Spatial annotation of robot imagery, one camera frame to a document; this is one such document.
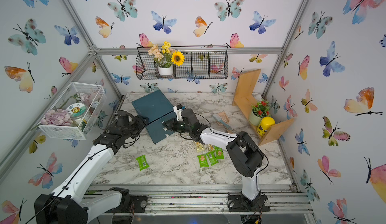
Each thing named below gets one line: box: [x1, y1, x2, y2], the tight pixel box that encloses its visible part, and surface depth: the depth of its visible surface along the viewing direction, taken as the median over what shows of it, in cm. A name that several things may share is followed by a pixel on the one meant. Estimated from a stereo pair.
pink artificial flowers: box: [40, 108, 74, 127], surface depth 61 cm
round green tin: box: [66, 102, 87, 120], surface depth 67 cm
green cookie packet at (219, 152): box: [214, 145, 225, 160], surface depth 91 cm
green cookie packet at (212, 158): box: [205, 151, 219, 167], surface depth 90 cm
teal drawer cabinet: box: [131, 89, 178, 145], surface depth 88 cm
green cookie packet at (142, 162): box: [135, 154, 150, 171], surface depth 88 cm
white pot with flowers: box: [147, 41, 185, 76], surface depth 86 cm
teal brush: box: [212, 113, 233, 131], surface depth 106 cm
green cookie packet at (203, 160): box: [196, 153, 210, 169], surface depth 89 cm
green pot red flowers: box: [249, 100, 271, 127], surface depth 88 cm
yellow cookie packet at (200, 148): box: [196, 141, 206, 153], surface depth 93 cm
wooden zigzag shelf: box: [231, 68, 295, 147], surface depth 93 cm
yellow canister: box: [256, 116, 276, 138], surface depth 86 cm
